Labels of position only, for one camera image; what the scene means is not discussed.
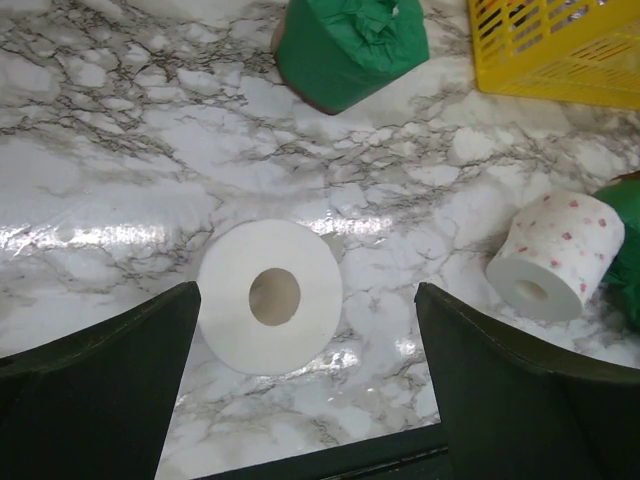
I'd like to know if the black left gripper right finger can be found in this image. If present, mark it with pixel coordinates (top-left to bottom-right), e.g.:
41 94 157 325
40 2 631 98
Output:
415 283 639 479

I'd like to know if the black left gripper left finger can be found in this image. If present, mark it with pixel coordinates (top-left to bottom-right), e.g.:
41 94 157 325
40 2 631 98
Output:
1 281 201 479

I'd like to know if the green brown paper roll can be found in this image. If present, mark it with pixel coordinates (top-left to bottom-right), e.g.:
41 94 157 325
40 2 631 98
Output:
593 171 640 331

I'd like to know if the white floral toilet paper roll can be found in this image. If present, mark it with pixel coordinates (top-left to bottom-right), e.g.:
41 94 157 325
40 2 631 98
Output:
197 219 343 375
486 191 625 322

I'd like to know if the yellow plastic shopping basket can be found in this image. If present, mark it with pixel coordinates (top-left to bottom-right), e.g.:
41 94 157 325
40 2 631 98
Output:
468 0 639 110

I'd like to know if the green wrapped toilet paper roll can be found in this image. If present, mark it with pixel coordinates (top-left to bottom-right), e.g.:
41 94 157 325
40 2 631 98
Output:
272 0 430 115

